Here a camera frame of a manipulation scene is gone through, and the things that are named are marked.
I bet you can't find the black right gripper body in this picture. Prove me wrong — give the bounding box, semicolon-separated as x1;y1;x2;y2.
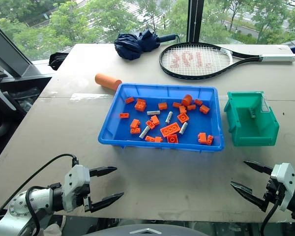
262;177;284;211

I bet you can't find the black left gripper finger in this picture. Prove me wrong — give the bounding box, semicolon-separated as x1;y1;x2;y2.
89;192;125;213
89;166;118;178

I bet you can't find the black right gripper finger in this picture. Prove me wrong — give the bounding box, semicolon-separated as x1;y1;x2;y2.
230;181;268;213
243;160;274;176

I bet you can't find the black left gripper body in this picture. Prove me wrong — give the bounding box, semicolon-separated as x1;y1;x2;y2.
82;193;93;213

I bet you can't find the green storage bin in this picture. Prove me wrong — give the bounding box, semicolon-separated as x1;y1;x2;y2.
223;90;280;147

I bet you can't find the white cloth under table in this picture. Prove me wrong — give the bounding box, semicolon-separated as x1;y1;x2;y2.
42;222;65;236

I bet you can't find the blue plastic tray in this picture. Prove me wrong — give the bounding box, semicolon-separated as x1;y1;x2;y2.
97;83;225;151

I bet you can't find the long flat orange brick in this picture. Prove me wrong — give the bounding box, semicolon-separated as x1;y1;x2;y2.
160;123;180;138

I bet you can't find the orange foam cylinder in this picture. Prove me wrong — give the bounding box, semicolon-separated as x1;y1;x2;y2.
94;73;123;91

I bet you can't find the round orange building block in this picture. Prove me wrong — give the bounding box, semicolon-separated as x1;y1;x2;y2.
181;94;193;107

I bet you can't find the black white tennis racket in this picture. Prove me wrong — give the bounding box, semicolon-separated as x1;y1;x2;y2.
159;42;295;81

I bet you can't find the black folded bag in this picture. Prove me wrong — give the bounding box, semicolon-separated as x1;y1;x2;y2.
48;52;70;71

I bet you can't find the navy folded umbrella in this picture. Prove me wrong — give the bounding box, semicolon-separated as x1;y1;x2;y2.
114;29;182;61

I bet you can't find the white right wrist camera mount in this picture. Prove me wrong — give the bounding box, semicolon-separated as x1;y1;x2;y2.
270;162;295;212

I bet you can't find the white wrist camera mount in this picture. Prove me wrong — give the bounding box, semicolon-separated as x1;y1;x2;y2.
62;164;91;213
270;162;295;212

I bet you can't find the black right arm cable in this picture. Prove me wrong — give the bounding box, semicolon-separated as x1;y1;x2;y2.
260;196;281;236

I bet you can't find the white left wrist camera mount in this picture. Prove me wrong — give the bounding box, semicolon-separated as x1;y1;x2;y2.
62;164;91;213

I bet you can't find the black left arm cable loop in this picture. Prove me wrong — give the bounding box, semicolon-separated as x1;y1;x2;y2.
25;185;52;236

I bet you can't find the dark slanted metal frame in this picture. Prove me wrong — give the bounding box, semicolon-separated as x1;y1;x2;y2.
0;18;53;86

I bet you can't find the dark window frame post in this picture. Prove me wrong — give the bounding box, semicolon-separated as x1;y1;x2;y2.
186;0;202;44

